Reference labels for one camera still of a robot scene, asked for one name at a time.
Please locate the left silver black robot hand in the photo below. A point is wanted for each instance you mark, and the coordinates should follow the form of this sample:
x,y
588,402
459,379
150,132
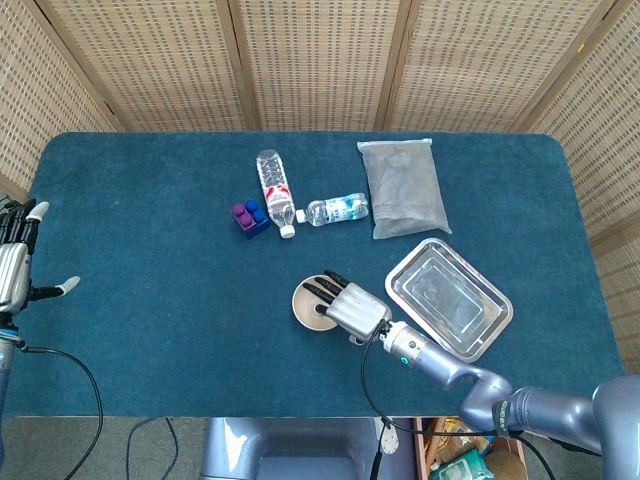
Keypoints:
x,y
12,272

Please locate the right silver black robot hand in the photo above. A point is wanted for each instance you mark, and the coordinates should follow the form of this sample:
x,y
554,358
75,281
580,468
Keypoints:
x,y
357,310

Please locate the small white bowl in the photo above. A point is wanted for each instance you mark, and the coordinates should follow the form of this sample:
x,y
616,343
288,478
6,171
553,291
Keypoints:
x,y
311,321

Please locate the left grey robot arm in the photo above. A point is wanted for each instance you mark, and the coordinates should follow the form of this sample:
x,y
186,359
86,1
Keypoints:
x,y
4,370

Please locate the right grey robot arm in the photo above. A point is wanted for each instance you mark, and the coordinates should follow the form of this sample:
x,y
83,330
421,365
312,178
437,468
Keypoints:
x,y
500,395

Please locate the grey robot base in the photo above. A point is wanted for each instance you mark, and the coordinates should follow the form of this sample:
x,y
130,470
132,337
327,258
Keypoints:
x,y
300,447

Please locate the stainless steel tray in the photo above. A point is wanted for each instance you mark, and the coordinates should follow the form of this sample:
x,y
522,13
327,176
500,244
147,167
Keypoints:
x,y
400,280

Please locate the clear plastic container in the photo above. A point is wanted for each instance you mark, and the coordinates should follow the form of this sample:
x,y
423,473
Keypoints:
x,y
445,297

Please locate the small clear water bottle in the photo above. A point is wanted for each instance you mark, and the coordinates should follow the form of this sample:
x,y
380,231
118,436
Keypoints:
x,y
336,210

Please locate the grey zip plastic bag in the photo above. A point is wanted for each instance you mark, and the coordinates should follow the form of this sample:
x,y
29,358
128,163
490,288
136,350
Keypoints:
x,y
405,190

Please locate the blue toy building block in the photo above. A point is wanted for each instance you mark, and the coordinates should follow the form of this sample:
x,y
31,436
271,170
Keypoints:
x,y
256,220

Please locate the large clear water bottle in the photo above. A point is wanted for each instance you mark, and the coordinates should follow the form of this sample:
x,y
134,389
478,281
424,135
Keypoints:
x,y
276,192

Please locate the purple toy building block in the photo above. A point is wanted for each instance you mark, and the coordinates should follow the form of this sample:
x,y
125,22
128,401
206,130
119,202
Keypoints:
x,y
241,214

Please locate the wooden storage box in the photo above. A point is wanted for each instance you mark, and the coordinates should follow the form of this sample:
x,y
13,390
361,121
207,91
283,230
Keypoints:
x,y
421,447

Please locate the brown cardboard packet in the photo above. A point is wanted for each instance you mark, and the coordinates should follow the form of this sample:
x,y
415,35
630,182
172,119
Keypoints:
x,y
450,442

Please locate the blue felt table cloth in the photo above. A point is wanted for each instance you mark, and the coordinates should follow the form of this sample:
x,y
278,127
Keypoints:
x,y
175,325

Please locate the green wet wipes pack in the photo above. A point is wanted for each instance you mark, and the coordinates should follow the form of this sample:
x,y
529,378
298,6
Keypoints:
x,y
452,469

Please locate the woven bamboo folding screen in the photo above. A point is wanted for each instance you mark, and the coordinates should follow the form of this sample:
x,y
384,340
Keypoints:
x,y
320,60

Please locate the white perforated metal bracket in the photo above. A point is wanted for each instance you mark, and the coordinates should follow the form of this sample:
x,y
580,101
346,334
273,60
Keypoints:
x,y
388,442

